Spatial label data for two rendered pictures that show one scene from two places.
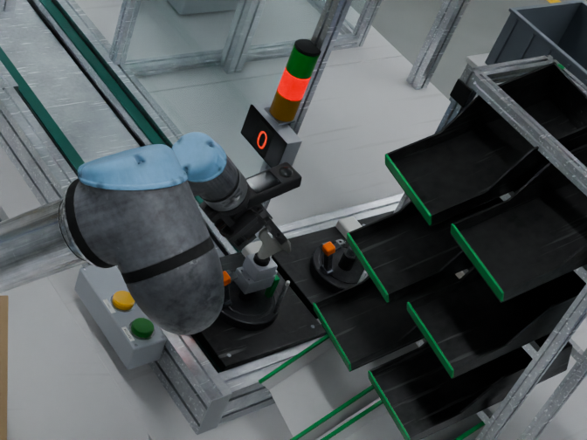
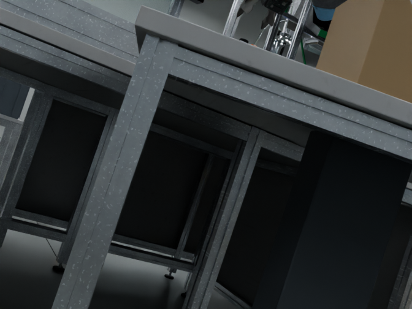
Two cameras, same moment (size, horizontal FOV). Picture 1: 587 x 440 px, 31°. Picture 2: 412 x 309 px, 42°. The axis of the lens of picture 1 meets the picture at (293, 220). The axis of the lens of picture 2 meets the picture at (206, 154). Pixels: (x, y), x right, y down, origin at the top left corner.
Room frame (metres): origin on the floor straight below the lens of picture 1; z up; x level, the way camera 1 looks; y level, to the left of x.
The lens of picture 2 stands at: (0.78, 1.48, 0.68)
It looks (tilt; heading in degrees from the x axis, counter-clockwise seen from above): 2 degrees up; 295
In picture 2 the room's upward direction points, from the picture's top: 19 degrees clockwise
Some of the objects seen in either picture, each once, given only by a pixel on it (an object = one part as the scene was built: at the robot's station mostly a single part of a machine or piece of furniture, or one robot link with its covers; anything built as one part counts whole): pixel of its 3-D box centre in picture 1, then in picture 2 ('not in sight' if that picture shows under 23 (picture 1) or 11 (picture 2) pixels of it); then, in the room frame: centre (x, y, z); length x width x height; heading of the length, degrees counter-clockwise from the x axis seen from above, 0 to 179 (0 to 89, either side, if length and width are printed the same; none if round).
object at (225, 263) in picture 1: (241, 305); not in sight; (1.46, 0.03, 0.96); 0.24 x 0.24 x 0.02; 51
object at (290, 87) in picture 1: (293, 82); not in sight; (1.67, 0.10, 1.34); 0.05 x 0.05 x 0.05
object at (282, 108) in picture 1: (286, 103); not in sight; (1.67, 0.10, 1.29); 0.05 x 0.05 x 0.05
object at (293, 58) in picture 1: (302, 60); not in sight; (1.67, 0.10, 1.39); 0.05 x 0.05 x 0.05
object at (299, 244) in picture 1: (348, 257); not in sight; (1.66, -0.13, 1.01); 0.24 x 0.24 x 0.13; 51
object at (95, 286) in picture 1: (119, 312); not in sight; (1.35, 0.23, 0.93); 0.21 x 0.07 x 0.06; 51
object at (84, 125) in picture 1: (167, 217); not in sight; (1.67, 0.24, 0.91); 0.84 x 0.28 x 0.10; 51
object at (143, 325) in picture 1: (141, 329); not in sight; (1.30, 0.17, 0.96); 0.04 x 0.04 x 0.02
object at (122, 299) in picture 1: (122, 301); not in sight; (1.35, 0.23, 0.96); 0.04 x 0.04 x 0.02
